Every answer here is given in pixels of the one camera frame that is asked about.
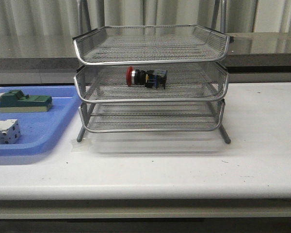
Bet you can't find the red emergency stop button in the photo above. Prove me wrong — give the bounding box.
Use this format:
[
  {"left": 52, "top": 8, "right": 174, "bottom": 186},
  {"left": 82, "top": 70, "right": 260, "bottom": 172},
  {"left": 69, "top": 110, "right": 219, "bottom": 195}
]
[{"left": 126, "top": 67, "right": 167, "bottom": 89}]

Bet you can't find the silver mesh tray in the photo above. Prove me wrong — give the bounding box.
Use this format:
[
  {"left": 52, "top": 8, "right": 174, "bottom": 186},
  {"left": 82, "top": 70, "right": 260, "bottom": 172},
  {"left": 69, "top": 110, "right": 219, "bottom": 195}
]
[
  {"left": 73, "top": 25, "right": 230, "bottom": 66},
  {"left": 79, "top": 100, "right": 225, "bottom": 133},
  {"left": 74, "top": 62, "right": 229, "bottom": 103}
]

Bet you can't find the blue plastic tray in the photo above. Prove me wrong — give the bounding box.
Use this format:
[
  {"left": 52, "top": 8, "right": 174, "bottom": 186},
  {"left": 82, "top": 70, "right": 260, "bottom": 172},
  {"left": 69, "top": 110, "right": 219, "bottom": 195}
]
[{"left": 0, "top": 85, "right": 81, "bottom": 156}]

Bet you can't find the dark grey rear counter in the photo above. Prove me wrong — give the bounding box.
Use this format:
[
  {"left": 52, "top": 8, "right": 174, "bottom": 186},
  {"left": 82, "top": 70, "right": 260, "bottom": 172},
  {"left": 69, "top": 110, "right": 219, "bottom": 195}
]
[{"left": 0, "top": 33, "right": 291, "bottom": 73}]

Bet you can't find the white circuit breaker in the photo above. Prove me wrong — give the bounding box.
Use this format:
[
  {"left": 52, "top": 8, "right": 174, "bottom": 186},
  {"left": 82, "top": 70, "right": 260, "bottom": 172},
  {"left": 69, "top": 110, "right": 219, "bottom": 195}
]
[{"left": 0, "top": 119, "right": 21, "bottom": 144}]

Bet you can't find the silver metal rack frame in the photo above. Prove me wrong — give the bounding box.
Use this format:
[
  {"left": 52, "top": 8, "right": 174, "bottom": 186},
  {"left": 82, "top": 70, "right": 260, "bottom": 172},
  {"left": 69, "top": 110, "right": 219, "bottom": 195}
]
[{"left": 71, "top": 27, "right": 234, "bottom": 145}]

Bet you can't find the green and beige switch block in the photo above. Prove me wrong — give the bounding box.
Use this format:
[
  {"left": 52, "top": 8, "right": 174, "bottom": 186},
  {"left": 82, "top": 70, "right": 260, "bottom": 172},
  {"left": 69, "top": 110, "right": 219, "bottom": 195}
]
[{"left": 0, "top": 90, "right": 52, "bottom": 113}]

